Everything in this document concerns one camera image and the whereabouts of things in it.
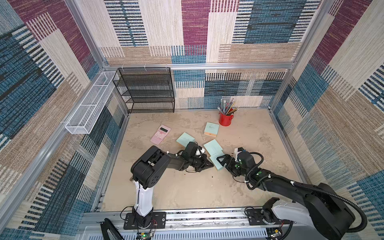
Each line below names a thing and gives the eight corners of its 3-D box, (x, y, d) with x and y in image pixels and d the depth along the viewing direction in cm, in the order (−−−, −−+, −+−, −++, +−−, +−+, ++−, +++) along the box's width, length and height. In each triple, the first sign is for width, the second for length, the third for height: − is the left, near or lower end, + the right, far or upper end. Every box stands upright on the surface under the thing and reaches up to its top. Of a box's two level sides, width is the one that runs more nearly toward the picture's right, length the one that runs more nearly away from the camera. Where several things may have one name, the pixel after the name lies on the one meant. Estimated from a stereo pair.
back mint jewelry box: (203, 134, 108) (203, 131, 105) (206, 125, 113) (206, 121, 110) (217, 137, 106) (217, 133, 103) (219, 127, 112) (219, 124, 109)
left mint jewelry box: (176, 141, 104) (176, 139, 101) (184, 134, 108) (184, 131, 106) (187, 148, 100) (186, 146, 98) (194, 140, 104) (194, 138, 102)
